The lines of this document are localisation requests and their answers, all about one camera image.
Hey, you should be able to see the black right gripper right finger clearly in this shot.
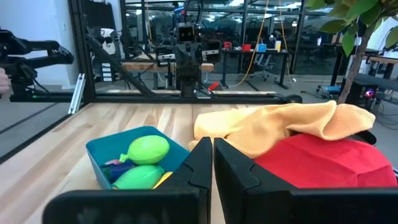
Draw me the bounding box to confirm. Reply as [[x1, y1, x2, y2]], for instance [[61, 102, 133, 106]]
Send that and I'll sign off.
[[213, 137, 398, 224]]

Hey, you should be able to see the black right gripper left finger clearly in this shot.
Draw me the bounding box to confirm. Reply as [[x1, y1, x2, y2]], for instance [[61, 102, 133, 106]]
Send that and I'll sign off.
[[42, 136, 214, 224]]

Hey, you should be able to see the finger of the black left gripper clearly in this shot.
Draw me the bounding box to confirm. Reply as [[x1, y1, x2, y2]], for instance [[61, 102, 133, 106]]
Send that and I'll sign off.
[[190, 46, 202, 73], [175, 46, 187, 73]]

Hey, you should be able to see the long green toy fruit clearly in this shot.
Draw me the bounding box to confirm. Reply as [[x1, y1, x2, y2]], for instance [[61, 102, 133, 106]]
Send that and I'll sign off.
[[111, 164, 166, 190]]

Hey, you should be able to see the yellow toy banana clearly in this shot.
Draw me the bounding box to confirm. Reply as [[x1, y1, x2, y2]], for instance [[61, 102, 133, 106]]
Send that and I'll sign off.
[[152, 170, 174, 190]]

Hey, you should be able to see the purple toy eggplant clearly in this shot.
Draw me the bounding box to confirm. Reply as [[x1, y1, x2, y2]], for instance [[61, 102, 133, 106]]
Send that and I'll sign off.
[[105, 161, 137, 184]]

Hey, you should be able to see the round green toy fruit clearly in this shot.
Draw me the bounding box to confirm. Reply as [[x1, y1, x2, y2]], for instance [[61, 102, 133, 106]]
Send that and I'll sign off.
[[119, 134, 171, 166]]

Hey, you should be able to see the teal plastic tupperware container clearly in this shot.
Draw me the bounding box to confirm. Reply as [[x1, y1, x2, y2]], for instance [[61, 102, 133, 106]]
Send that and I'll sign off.
[[85, 125, 191, 191]]

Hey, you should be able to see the wooden top workbench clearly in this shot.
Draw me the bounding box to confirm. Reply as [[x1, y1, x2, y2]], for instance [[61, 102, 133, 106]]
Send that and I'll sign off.
[[121, 61, 215, 91]]

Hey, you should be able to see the red cloth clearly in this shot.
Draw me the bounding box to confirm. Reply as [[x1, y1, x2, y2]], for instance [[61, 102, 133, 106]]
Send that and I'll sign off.
[[254, 133, 398, 189]]

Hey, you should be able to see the black work table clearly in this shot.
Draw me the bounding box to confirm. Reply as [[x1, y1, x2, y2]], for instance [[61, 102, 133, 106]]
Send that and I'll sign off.
[[221, 48, 294, 90]]

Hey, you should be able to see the yellow cloth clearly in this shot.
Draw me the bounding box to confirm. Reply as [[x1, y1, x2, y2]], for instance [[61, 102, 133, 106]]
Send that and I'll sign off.
[[187, 100, 377, 159]]

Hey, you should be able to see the blue floor cart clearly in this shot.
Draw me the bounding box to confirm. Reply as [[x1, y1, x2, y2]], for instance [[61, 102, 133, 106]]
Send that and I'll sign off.
[[316, 83, 343, 101]]

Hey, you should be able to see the green potted plant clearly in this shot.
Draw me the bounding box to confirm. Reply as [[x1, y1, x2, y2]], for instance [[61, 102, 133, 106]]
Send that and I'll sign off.
[[305, 0, 398, 147]]

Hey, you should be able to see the black box purple light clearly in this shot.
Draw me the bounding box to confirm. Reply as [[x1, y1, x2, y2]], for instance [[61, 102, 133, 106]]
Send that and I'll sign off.
[[362, 88, 377, 100]]

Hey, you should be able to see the wooden top desk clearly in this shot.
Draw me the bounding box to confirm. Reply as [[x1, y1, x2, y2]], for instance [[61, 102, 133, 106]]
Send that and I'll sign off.
[[366, 54, 398, 80]]

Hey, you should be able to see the silver metal bracket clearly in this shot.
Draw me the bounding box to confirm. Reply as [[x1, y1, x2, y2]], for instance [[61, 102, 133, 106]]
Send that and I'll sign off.
[[67, 73, 86, 115]]

